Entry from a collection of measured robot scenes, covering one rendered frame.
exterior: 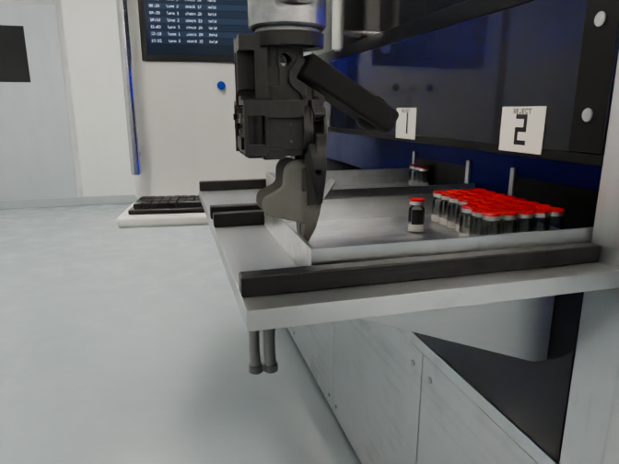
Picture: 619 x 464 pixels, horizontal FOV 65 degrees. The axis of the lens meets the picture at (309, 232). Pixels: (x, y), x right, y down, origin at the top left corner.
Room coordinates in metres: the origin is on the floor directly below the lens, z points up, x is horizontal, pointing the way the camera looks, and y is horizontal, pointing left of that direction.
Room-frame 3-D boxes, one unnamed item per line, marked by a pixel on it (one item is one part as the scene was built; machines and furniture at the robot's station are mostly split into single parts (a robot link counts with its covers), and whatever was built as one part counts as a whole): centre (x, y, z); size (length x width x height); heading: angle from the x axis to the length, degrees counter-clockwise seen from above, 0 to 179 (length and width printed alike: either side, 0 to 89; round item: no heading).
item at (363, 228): (0.62, -0.13, 0.90); 0.34 x 0.26 x 0.04; 105
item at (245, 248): (0.79, -0.08, 0.87); 0.70 x 0.48 x 0.02; 16
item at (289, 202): (0.49, 0.02, 0.95); 0.06 x 0.03 x 0.09; 106
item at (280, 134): (0.51, 0.03, 1.06); 0.09 x 0.08 x 0.12; 106
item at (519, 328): (0.54, -0.14, 0.80); 0.34 x 0.03 x 0.13; 106
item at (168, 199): (1.23, 0.24, 0.82); 0.40 x 0.14 x 0.02; 99
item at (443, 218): (0.65, -0.22, 0.90); 0.18 x 0.02 x 0.05; 15
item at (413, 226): (0.66, -0.15, 0.90); 0.02 x 0.02 x 0.04
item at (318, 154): (0.49, 0.00, 1.00); 0.05 x 0.02 x 0.09; 16
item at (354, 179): (0.97, -0.10, 0.90); 0.34 x 0.26 x 0.04; 106
